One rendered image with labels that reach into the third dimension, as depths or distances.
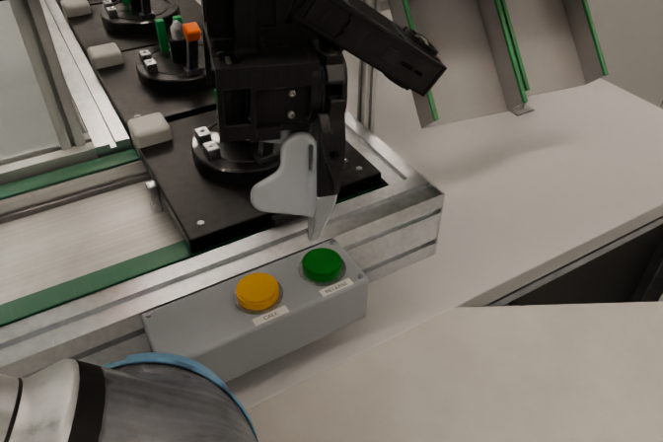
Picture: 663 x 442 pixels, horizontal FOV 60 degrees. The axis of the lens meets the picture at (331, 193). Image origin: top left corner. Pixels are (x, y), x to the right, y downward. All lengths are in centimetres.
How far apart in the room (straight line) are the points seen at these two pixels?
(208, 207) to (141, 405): 36
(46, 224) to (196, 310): 28
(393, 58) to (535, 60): 52
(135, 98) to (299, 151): 53
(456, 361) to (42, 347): 40
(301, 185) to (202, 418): 16
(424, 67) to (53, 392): 28
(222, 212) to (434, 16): 38
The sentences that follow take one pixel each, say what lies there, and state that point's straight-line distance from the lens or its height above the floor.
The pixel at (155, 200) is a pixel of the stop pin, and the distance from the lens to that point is 71.
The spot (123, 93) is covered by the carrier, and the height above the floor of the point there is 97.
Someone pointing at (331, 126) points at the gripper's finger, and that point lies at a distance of 36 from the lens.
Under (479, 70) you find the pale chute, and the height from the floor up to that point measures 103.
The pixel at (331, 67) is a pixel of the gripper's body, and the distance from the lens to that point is 35.
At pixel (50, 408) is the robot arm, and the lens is 31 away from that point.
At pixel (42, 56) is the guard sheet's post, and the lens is 77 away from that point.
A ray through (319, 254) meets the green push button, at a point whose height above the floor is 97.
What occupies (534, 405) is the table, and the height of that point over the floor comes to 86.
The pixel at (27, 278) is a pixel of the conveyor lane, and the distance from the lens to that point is 71.
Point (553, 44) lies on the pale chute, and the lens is 90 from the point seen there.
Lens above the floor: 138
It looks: 39 degrees down
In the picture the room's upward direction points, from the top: straight up
